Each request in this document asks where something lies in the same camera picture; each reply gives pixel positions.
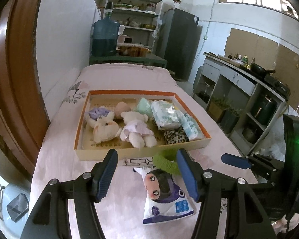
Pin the brown glass jar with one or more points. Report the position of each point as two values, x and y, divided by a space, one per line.
144 52
123 50
134 51

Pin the clear tissue packet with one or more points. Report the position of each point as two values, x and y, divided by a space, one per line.
165 117

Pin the white bear plush toy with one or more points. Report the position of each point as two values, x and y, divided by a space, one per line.
137 129

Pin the pink plush toy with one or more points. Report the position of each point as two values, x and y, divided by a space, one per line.
120 109

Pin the cartoon face packet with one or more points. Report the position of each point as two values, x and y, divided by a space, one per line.
164 204

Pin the white storage shelf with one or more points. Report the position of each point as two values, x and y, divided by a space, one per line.
134 12

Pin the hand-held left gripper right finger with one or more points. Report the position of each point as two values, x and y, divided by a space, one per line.
186 176

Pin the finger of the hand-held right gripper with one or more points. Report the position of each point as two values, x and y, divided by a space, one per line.
236 160

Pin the white rabbit plush toy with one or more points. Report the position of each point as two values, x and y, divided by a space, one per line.
103 129

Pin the green scrunchie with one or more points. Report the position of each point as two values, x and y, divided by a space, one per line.
164 164

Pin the black gas stove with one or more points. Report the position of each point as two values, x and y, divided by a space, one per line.
278 86

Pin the cardboard box with orange rim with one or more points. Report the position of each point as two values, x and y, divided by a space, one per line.
102 153

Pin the dark grey fridge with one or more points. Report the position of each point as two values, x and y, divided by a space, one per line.
181 44

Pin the leopard print cloth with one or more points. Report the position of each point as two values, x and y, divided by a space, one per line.
174 137

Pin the blue water jug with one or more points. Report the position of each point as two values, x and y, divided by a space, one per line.
104 37

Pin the green bottle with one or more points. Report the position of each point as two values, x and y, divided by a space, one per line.
245 59

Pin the brown wooden door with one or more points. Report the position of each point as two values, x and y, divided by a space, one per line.
15 67

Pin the blue and white packet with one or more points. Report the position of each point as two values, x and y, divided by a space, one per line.
191 128

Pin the dark green cooking pot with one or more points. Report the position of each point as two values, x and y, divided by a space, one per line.
263 108

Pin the cardboard sheet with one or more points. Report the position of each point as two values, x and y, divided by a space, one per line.
267 51
292 74
241 41

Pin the grey kitchen counter cabinet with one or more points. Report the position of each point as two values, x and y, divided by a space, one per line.
239 79

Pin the pale blue floor fan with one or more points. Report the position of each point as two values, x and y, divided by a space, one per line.
5 201

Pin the metal pot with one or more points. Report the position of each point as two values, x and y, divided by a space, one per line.
250 135

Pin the black wok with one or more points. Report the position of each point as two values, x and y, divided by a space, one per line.
260 69

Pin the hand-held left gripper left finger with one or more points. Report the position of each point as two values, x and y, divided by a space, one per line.
106 176

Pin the mint green packet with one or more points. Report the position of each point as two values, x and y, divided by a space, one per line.
144 105

